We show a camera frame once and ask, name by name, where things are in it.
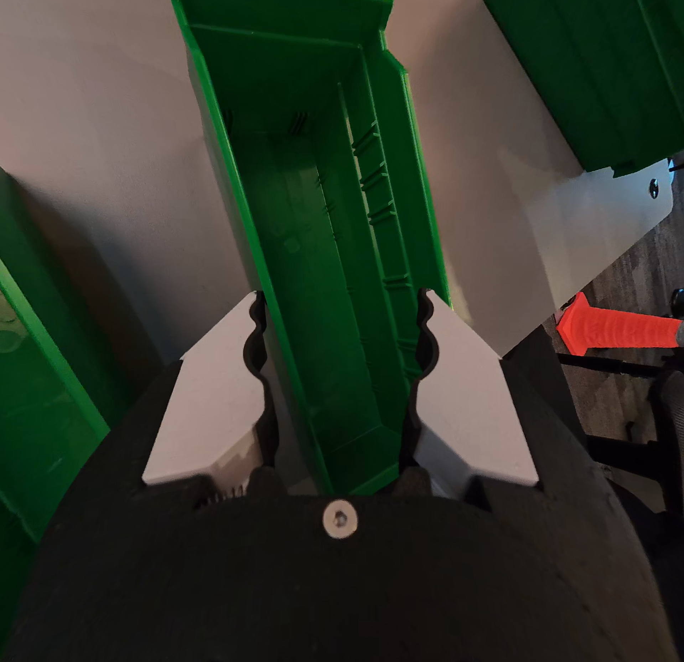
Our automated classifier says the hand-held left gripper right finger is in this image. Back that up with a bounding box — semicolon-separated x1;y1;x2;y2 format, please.
400;288;540;501

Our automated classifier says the orange traffic cone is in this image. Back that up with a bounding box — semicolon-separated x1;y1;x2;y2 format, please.
556;292;684;357

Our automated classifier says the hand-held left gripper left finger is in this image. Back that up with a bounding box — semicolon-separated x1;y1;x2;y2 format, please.
141;291;281;502

